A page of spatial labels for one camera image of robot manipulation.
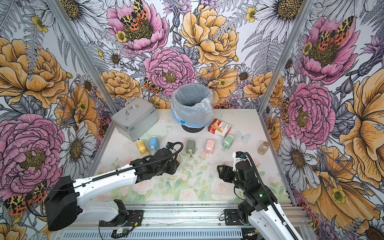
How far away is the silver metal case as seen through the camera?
970 mm

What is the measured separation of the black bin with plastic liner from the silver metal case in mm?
173

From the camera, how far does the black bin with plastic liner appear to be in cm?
89
